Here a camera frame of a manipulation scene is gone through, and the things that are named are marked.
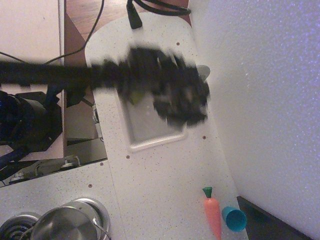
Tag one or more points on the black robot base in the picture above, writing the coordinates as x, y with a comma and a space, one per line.
30, 122

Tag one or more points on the teal plastic cup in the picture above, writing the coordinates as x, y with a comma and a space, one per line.
235, 219

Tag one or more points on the green plastic cup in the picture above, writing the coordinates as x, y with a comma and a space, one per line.
136, 97

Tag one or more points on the white toy sink basin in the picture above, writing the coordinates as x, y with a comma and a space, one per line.
141, 126

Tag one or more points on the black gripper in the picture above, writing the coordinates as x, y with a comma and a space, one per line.
179, 95

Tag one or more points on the silver stove burner front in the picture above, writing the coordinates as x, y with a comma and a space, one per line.
16, 226

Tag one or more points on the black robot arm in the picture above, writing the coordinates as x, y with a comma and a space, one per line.
97, 76

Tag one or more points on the silver toy faucet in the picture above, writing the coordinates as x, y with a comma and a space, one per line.
203, 72

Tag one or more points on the stainless steel pot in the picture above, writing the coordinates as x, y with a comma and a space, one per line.
65, 223

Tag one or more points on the orange toy carrot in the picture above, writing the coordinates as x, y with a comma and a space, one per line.
212, 211

